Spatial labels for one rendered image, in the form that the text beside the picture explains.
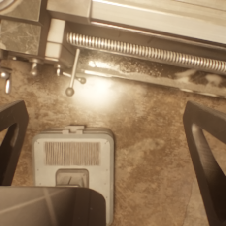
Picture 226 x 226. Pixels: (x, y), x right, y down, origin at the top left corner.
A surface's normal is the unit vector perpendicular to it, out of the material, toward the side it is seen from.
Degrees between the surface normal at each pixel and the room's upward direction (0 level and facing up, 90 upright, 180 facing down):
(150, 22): 36
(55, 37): 0
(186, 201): 0
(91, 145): 0
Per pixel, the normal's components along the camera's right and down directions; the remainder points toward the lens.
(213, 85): 0.02, 0.12
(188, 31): -0.08, 0.67
